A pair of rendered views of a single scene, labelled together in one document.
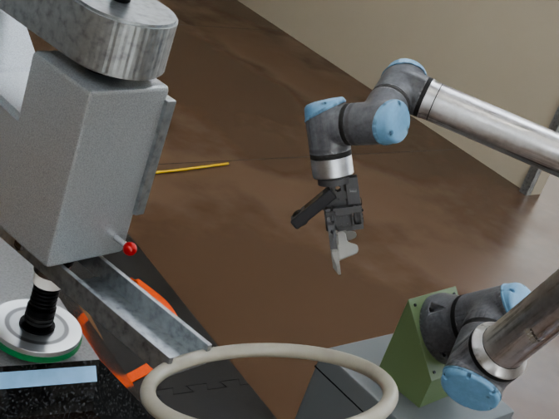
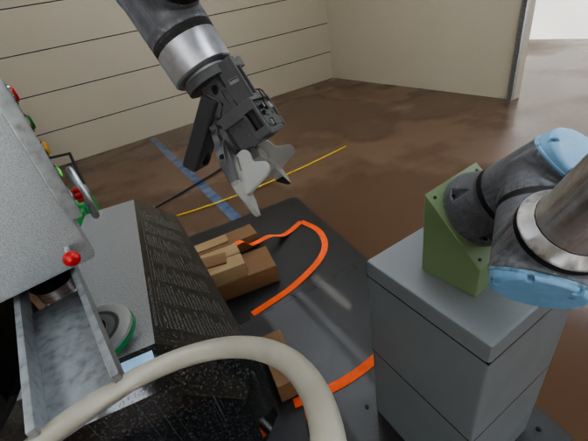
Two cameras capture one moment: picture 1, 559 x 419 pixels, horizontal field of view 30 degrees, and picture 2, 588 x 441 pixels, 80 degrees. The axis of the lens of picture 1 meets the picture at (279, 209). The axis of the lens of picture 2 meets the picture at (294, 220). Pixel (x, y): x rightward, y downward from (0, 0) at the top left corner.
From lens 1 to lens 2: 1.84 m
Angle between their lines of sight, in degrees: 21
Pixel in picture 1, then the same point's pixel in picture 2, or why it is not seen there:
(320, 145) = (144, 27)
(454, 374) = (507, 279)
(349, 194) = (232, 88)
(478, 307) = (511, 177)
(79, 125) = not seen: outside the picture
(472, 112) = not seen: outside the picture
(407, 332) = (436, 227)
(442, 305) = (465, 188)
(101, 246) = (53, 263)
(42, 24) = not seen: outside the picture
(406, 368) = (448, 262)
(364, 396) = (414, 299)
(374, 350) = (416, 244)
